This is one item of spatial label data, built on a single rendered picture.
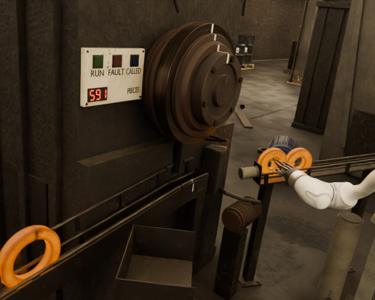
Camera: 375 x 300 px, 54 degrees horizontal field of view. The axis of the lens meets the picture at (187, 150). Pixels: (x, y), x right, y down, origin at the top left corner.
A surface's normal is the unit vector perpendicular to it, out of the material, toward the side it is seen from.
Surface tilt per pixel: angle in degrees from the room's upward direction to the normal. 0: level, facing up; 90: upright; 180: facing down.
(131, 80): 90
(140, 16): 90
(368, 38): 90
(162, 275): 5
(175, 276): 5
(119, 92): 90
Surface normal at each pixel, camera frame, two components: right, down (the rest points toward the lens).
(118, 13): 0.79, 0.29
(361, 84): -0.77, 0.13
